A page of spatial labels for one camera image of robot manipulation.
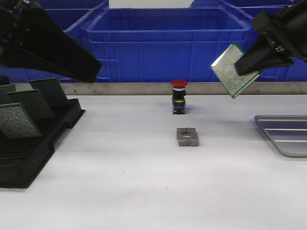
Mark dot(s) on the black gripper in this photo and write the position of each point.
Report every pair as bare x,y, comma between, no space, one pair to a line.
30,39
282,37

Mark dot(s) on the rearmost green circuit board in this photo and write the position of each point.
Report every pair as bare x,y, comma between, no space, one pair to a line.
51,90

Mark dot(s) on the silver metal tray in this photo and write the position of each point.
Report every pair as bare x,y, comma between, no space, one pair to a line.
288,133

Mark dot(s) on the black slotted board rack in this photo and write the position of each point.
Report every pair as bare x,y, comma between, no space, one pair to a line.
22,159

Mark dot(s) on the left blue plastic bin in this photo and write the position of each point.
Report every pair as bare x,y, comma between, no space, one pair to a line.
74,23

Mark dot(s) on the blue plastic bin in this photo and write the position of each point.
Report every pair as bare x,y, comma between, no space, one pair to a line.
74,23
160,45
296,72

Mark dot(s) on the right blue plastic bin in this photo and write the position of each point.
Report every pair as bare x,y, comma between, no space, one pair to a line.
296,72

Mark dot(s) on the far left blue bin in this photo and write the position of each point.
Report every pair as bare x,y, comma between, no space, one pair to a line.
74,4

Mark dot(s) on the far right blue bin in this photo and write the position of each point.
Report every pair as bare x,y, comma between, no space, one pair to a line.
232,4

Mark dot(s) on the centre blue plastic bin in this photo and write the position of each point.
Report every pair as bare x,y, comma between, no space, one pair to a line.
160,45

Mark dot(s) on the red emergency stop button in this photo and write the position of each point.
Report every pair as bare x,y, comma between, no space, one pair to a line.
178,97

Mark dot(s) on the grey metal clamp block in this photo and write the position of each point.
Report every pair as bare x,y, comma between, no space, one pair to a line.
187,137

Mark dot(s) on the metal table edge rail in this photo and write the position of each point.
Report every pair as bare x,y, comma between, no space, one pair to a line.
197,88

